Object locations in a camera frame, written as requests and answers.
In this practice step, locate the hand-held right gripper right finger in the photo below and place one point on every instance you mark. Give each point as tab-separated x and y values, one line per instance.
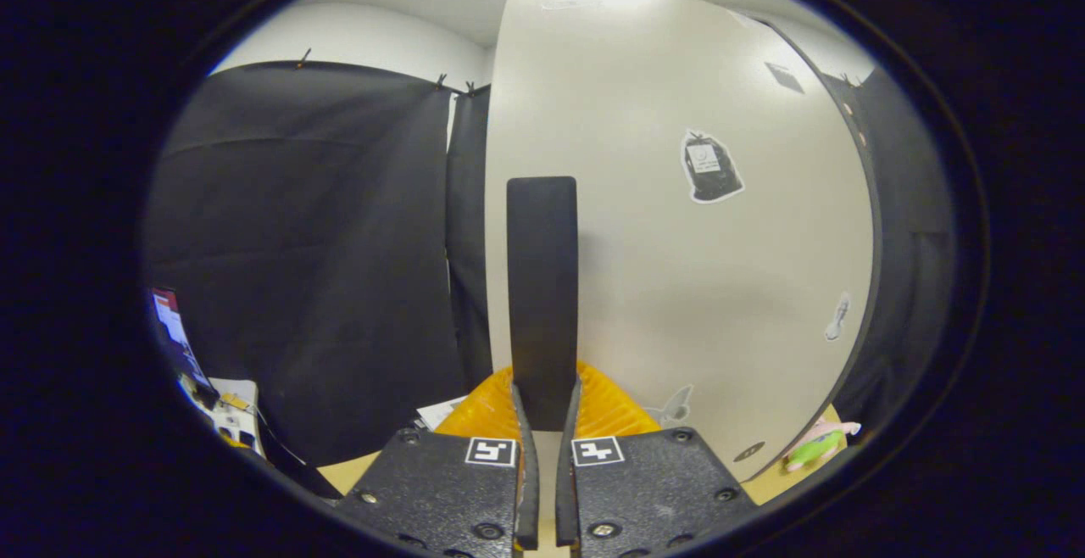
566	499

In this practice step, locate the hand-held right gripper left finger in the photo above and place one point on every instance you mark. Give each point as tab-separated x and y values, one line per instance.
525	499

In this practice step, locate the beige cabinet door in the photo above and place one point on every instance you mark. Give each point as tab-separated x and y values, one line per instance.
678	287

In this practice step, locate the white book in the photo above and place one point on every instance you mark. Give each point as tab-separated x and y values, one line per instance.
441	412

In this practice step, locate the green and pink plush toy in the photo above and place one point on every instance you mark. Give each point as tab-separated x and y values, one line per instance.
814	449

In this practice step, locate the white box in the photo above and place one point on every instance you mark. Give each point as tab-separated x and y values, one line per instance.
233	414

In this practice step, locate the black backdrop cloth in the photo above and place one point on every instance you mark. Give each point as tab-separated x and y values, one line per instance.
297	244

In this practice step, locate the coloured board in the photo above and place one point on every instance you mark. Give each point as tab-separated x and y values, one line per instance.
174	329

